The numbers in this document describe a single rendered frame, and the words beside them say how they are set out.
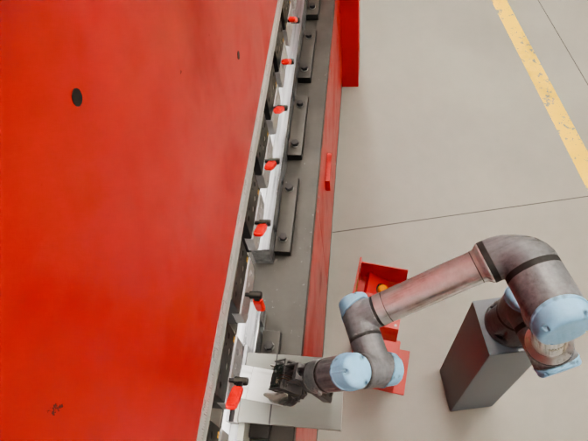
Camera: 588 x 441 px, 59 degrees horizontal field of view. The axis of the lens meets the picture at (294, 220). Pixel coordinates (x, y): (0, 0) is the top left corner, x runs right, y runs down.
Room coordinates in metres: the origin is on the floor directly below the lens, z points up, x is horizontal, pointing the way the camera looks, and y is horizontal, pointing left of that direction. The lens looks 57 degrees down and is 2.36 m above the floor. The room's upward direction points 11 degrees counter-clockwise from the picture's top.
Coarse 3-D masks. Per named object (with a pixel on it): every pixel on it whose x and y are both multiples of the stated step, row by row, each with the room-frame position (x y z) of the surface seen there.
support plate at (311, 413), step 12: (252, 360) 0.46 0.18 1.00; (264, 360) 0.45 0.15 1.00; (300, 360) 0.43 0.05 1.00; (312, 396) 0.33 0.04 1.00; (336, 396) 0.32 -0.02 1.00; (240, 408) 0.34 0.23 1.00; (252, 408) 0.33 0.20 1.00; (264, 408) 0.33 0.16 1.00; (276, 408) 0.32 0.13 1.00; (288, 408) 0.32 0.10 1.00; (300, 408) 0.31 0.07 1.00; (312, 408) 0.31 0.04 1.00; (324, 408) 0.30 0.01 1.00; (336, 408) 0.29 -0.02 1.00; (240, 420) 0.31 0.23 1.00; (252, 420) 0.30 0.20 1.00; (264, 420) 0.30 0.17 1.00; (276, 420) 0.29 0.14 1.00; (288, 420) 0.29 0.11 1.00; (300, 420) 0.28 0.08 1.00; (312, 420) 0.28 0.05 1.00; (324, 420) 0.27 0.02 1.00; (336, 420) 0.27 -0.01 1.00
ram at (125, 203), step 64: (0, 0) 0.39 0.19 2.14; (64, 0) 0.47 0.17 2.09; (128, 0) 0.57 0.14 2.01; (192, 0) 0.76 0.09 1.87; (256, 0) 1.16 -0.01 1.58; (0, 64) 0.35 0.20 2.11; (64, 64) 0.42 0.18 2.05; (128, 64) 0.52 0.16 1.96; (192, 64) 0.69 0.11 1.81; (256, 64) 1.05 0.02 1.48; (0, 128) 0.31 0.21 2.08; (64, 128) 0.37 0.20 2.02; (128, 128) 0.46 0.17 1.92; (192, 128) 0.61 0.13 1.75; (0, 192) 0.27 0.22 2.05; (64, 192) 0.32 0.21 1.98; (128, 192) 0.40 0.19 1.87; (192, 192) 0.53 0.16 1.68; (0, 256) 0.23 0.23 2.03; (64, 256) 0.27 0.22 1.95; (128, 256) 0.34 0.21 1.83; (192, 256) 0.44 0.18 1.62; (0, 320) 0.19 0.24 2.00; (64, 320) 0.22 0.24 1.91; (128, 320) 0.27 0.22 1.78; (192, 320) 0.36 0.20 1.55; (0, 384) 0.15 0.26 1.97; (64, 384) 0.17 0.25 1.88; (128, 384) 0.21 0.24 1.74; (192, 384) 0.27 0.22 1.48
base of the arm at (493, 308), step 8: (496, 304) 0.54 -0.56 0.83; (488, 312) 0.53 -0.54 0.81; (496, 312) 0.51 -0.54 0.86; (488, 320) 0.50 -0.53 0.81; (496, 320) 0.49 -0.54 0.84; (488, 328) 0.48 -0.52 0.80; (496, 328) 0.47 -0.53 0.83; (504, 328) 0.46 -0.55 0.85; (512, 328) 0.45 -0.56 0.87; (496, 336) 0.45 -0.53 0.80; (504, 336) 0.45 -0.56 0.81; (512, 336) 0.44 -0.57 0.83; (504, 344) 0.43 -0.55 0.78; (512, 344) 0.42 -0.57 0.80; (520, 344) 0.42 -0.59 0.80
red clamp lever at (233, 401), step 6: (234, 378) 0.34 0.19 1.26; (240, 378) 0.34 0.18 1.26; (246, 378) 0.33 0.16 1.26; (234, 384) 0.33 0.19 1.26; (240, 384) 0.32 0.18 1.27; (246, 384) 0.32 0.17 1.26; (234, 390) 0.30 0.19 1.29; (240, 390) 0.30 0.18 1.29; (228, 396) 0.29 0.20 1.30; (234, 396) 0.29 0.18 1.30; (240, 396) 0.29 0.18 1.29; (228, 402) 0.28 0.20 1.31; (234, 402) 0.27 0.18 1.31; (228, 408) 0.27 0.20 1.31; (234, 408) 0.26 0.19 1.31
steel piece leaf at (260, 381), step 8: (256, 368) 0.43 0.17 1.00; (264, 368) 0.43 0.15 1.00; (256, 376) 0.41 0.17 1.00; (264, 376) 0.41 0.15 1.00; (256, 384) 0.39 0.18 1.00; (264, 384) 0.39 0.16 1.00; (248, 392) 0.37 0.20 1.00; (256, 392) 0.37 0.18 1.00; (264, 392) 0.37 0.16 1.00; (272, 392) 0.36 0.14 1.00; (256, 400) 0.35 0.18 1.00; (264, 400) 0.35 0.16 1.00
